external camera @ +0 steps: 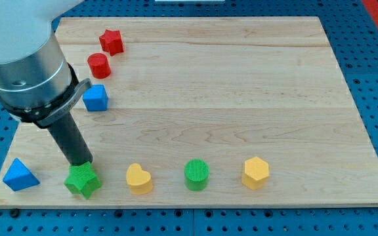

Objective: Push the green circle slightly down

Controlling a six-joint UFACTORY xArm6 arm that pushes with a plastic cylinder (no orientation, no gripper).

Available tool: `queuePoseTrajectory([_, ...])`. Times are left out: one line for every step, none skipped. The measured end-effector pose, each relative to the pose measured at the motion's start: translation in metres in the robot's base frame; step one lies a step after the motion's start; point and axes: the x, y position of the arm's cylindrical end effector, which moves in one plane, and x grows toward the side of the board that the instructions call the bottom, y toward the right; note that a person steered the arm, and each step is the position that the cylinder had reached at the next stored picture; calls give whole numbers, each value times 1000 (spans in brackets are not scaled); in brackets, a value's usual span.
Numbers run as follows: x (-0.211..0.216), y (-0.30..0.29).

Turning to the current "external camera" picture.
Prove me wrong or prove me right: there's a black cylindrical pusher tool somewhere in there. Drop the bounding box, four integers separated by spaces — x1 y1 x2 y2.
48 113 93 166

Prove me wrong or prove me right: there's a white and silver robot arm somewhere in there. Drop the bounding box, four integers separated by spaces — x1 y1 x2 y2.
0 0 93 166

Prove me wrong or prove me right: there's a blue cube block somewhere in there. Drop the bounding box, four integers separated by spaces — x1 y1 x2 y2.
82 85 108 111

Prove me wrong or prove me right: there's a green star block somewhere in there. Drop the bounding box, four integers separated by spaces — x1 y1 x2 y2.
64 162 102 199

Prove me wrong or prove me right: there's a blue triangle block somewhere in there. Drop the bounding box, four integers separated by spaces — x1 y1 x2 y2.
3 158 40 191

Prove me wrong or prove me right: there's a red cylinder block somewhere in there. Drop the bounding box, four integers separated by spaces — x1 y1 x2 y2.
87 53 111 79

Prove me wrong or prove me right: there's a yellow heart block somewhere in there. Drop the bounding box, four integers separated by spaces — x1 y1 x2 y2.
126 163 154 195

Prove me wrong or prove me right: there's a red star block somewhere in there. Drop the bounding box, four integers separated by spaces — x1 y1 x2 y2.
99 29 125 56

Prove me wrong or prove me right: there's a wooden board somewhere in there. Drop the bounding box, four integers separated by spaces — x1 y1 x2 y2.
0 16 378 209

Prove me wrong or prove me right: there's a green cylinder block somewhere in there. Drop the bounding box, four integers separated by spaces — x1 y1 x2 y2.
184 159 209 191

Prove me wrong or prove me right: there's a yellow hexagon block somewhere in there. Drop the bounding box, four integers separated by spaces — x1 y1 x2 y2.
241 157 269 190

